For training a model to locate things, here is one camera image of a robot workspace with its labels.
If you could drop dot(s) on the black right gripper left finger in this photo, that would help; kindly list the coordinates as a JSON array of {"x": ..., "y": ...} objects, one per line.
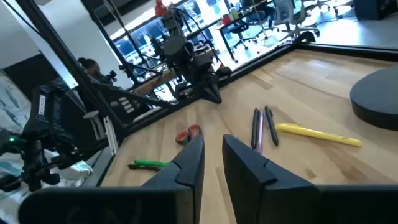
[{"x": 189, "y": 168}]

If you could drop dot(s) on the green marker pen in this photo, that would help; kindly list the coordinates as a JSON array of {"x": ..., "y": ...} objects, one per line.
[{"x": 143, "y": 167}]

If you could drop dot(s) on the black office desk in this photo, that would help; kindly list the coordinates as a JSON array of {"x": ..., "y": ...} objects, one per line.
[{"x": 228, "y": 44}]

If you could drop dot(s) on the red cup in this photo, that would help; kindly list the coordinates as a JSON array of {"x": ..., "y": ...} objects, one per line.
[{"x": 226, "y": 19}]

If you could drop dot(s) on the blue white patterned sheet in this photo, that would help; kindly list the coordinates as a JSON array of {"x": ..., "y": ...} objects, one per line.
[{"x": 9, "y": 102}]

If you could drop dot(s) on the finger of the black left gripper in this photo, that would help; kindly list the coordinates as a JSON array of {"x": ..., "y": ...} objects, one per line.
[
  {"x": 217, "y": 90},
  {"x": 209, "y": 91}
]

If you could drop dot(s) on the grey office chair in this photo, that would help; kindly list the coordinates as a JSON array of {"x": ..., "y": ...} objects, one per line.
[{"x": 287, "y": 12}]

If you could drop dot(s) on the green bottle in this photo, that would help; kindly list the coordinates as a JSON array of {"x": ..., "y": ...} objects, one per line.
[{"x": 234, "y": 13}]

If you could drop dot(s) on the black office chair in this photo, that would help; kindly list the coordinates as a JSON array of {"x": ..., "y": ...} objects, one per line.
[{"x": 241, "y": 28}]

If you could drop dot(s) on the yellow highlighter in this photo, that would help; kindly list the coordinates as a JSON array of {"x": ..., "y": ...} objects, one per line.
[{"x": 311, "y": 133}]

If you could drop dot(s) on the person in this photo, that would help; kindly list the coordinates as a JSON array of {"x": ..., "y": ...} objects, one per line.
[{"x": 90, "y": 67}]

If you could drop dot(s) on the red plastic object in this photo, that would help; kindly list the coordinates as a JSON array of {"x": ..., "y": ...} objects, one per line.
[{"x": 160, "y": 8}]

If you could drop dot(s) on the black Trossen labelled machine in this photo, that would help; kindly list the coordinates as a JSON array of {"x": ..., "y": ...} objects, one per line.
[{"x": 62, "y": 118}]

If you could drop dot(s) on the white globe table lamp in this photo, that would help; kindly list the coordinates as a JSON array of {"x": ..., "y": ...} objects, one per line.
[{"x": 376, "y": 99}]

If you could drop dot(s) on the black cabinet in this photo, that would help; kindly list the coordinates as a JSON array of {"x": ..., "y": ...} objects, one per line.
[{"x": 376, "y": 9}]

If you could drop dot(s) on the black pen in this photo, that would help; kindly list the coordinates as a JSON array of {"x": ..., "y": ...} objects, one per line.
[
  {"x": 254, "y": 130},
  {"x": 271, "y": 126}
]

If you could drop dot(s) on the green marker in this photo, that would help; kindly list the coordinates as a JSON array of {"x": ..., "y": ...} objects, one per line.
[{"x": 149, "y": 162}]

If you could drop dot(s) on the purple pen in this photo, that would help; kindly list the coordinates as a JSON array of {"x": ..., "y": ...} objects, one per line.
[{"x": 260, "y": 137}]

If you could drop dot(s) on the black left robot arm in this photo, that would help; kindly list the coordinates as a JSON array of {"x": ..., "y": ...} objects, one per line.
[{"x": 178, "y": 49}]

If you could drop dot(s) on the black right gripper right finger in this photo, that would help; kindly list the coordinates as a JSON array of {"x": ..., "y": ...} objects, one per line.
[{"x": 255, "y": 186}]

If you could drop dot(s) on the red and black scissors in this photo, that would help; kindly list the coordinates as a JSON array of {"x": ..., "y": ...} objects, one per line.
[{"x": 183, "y": 137}]

